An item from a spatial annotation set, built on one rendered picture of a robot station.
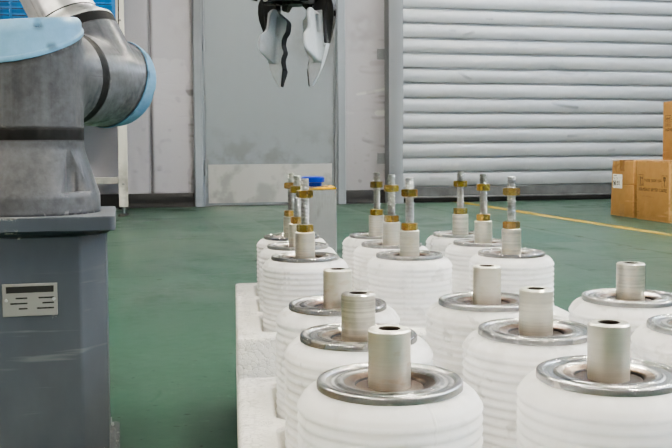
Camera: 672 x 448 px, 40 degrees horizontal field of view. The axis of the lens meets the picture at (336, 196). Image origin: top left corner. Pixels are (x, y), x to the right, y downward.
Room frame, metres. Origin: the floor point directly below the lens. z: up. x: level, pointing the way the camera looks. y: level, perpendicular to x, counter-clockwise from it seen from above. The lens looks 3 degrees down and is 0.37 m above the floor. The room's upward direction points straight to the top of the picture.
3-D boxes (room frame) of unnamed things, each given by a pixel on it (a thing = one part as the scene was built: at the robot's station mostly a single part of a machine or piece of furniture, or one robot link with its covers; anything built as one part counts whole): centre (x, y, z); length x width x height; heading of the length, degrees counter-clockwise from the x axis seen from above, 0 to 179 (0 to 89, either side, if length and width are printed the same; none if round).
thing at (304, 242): (1.02, 0.03, 0.26); 0.02 x 0.02 x 0.03
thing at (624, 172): (4.92, -1.67, 0.15); 0.30 x 0.24 x 0.30; 102
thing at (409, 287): (1.03, -0.08, 0.16); 0.10 x 0.10 x 0.18
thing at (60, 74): (1.09, 0.35, 0.47); 0.13 x 0.12 x 0.14; 161
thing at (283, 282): (1.02, 0.03, 0.16); 0.10 x 0.10 x 0.18
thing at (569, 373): (0.48, -0.14, 0.25); 0.08 x 0.08 x 0.01
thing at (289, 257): (1.02, 0.03, 0.25); 0.08 x 0.08 x 0.01
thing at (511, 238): (1.05, -0.20, 0.26); 0.02 x 0.02 x 0.03
